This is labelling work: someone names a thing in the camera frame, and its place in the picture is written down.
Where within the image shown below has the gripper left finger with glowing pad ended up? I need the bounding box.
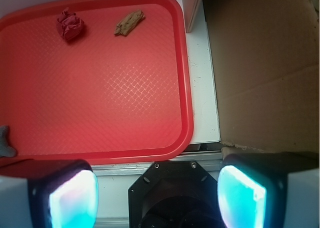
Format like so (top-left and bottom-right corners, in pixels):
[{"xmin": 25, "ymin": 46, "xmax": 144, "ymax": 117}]
[{"xmin": 0, "ymin": 159, "xmax": 99, "ymax": 227}]

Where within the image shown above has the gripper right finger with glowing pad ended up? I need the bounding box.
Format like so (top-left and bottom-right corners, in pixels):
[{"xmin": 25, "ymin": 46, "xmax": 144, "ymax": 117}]
[{"xmin": 217, "ymin": 152, "xmax": 320, "ymax": 227}]

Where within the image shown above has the grey star-shaped object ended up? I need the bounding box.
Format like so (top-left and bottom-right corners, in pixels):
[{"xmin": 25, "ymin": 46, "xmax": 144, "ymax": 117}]
[{"xmin": 0, "ymin": 125, "xmax": 17, "ymax": 157}]

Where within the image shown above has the red plastic tray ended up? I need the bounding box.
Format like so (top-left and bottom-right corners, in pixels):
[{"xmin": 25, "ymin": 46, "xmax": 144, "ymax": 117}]
[{"xmin": 0, "ymin": 0, "xmax": 194, "ymax": 165}]

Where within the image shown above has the brown cardboard box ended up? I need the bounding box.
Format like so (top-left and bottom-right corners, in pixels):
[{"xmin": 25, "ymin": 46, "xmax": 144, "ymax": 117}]
[{"xmin": 203, "ymin": 0, "xmax": 320, "ymax": 152}]

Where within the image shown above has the crumpled red paper ball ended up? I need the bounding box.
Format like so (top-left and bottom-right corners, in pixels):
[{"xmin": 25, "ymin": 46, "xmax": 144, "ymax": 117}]
[{"xmin": 56, "ymin": 8, "xmax": 85, "ymax": 42}]

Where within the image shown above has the black octagonal mount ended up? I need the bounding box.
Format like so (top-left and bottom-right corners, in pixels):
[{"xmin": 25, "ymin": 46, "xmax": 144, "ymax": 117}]
[{"xmin": 128, "ymin": 161, "xmax": 224, "ymax": 227}]

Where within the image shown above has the white post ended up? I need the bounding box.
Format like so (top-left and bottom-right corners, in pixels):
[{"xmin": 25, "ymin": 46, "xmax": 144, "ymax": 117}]
[{"xmin": 182, "ymin": 0, "xmax": 202, "ymax": 33}]

